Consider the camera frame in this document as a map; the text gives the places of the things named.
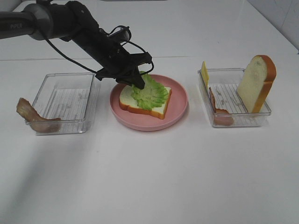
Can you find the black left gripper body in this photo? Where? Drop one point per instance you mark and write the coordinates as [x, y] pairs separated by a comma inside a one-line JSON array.
[[108, 51]]

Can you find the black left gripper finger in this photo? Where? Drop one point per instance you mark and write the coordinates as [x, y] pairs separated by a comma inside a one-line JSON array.
[[124, 80], [136, 79]]

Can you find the green lettuce leaf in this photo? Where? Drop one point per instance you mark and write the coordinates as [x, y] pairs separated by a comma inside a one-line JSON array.
[[153, 95]]

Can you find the bread slice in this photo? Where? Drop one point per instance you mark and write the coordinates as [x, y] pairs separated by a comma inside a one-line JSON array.
[[127, 103], [256, 82]]

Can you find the bacon strip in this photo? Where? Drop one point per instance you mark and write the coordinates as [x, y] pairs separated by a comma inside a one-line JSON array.
[[28, 109], [222, 116]]

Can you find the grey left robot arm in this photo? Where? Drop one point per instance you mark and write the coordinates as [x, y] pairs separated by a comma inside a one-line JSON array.
[[72, 21]]

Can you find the pink round plate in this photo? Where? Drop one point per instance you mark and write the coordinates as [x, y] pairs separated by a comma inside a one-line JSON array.
[[177, 106]]

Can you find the left clear plastic tray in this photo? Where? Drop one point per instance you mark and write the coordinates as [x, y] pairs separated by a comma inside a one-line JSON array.
[[67, 101]]

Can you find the clear plastic tray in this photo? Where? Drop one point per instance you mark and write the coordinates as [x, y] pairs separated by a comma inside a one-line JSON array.
[[67, 101], [224, 83]]

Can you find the yellow cheese slice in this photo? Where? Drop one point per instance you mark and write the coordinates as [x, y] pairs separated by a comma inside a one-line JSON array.
[[204, 74]]

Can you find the right clear plastic tray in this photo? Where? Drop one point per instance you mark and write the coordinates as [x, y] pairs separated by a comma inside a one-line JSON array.
[[224, 83]]

